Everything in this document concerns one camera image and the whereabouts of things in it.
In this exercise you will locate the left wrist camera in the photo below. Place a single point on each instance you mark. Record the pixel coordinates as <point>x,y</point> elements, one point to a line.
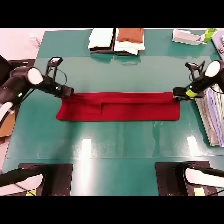
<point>53,62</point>

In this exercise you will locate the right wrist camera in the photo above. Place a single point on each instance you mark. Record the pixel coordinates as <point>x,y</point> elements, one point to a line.
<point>193,66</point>

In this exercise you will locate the black mounting plate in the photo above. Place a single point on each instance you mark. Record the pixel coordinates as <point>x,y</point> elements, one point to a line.
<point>57,179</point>
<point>166,178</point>

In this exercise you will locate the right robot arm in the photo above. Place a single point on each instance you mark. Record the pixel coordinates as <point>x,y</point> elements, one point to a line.
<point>207,77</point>

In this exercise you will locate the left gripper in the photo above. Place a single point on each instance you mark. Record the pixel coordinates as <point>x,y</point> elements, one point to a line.
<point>61,91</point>

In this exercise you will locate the black garment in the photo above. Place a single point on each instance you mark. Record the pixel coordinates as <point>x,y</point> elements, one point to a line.
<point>100,51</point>

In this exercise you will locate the white garment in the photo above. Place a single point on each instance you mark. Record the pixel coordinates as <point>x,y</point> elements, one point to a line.
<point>101,37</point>
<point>127,47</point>

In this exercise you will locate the white box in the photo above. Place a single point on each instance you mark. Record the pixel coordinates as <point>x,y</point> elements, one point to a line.
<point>186,36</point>

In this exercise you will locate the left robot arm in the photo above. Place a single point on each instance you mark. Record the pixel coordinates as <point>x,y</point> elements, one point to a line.
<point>18,83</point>

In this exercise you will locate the red garment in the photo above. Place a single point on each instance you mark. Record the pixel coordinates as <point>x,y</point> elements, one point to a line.
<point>133,108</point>

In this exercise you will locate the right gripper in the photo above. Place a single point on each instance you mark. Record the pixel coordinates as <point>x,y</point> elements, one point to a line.
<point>185,92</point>

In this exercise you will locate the green object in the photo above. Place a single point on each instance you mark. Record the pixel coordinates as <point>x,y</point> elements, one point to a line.
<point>210,34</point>

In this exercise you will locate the brown garment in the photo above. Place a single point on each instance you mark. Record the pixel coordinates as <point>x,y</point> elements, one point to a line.
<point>130,34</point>

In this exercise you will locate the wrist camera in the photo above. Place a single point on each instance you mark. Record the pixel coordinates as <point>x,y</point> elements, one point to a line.
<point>193,66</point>
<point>53,62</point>

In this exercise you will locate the heap of clothes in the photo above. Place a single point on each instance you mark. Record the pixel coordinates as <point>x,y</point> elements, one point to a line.
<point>213,120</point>

